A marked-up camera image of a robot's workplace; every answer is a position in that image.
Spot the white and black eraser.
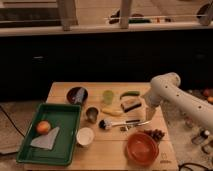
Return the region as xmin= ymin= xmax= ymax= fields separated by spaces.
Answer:
xmin=121 ymin=99 xmax=142 ymax=112

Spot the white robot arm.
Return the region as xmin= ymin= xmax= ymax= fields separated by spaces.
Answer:
xmin=144 ymin=72 xmax=213 ymax=134

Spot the green plastic cup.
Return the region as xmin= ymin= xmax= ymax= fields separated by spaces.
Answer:
xmin=103 ymin=90 xmax=114 ymax=105

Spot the metal cup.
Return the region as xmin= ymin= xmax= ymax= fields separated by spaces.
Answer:
xmin=86 ymin=107 xmax=99 ymax=124

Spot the white paper cup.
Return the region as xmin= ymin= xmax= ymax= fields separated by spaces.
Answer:
xmin=76 ymin=127 xmax=95 ymax=147

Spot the metal knife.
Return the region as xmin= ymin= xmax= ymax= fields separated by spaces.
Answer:
xmin=120 ymin=121 xmax=150 ymax=132

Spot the bunch of dark grapes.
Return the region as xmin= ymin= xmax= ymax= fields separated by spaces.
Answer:
xmin=145 ymin=129 xmax=165 ymax=141

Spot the yellow banana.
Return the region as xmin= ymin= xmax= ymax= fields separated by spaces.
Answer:
xmin=101 ymin=108 xmax=123 ymax=117

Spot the orange bowl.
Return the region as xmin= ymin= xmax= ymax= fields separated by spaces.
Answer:
xmin=126 ymin=132 xmax=159 ymax=167

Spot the wooden table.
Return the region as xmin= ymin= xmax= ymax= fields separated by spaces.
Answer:
xmin=24 ymin=82 xmax=178 ymax=171

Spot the black bristle brush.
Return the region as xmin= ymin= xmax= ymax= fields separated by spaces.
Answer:
xmin=99 ymin=119 xmax=139 ymax=130

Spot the spice jar with black lid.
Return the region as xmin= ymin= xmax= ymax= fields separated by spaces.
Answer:
xmin=192 ymin=130 xmax=210 ymax=145

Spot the dark red bowl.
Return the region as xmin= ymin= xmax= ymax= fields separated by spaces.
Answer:
xmin=66 ymin=87 xmax=88 ymax=106

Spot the green plastic tray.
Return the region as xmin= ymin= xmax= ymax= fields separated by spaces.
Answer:
xmin=16 ymin=103 xmax=81 ymax=166

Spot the red apple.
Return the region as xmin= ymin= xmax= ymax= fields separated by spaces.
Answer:
xmin=36 ymin=121 xmax=51 ymax=135

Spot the grey folded cloth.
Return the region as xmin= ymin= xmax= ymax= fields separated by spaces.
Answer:
xmin=30 ymin=127 xmax=60 ymax=150

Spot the black cable on floor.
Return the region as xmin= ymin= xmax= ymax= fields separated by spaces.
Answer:
xmin=0 ymin=105 xmax=26 ymax=138

